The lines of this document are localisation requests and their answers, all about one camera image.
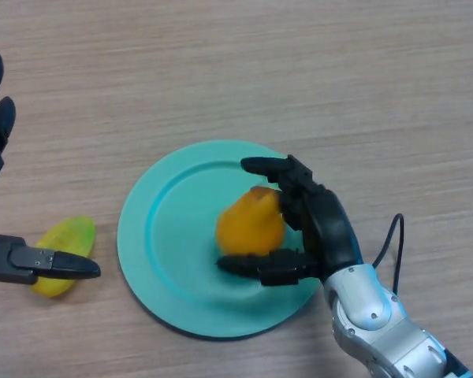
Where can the teal round plate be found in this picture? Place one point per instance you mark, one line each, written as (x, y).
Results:
(173, 236)

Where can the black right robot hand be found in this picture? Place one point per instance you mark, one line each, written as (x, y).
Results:
(327, 228)

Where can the yellow orange pear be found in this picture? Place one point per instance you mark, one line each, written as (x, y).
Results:
(248, 228)

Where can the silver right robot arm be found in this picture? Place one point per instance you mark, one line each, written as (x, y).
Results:
(378, 323)

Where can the yellow green starfruit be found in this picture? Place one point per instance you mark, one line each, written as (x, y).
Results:
(71, 236)

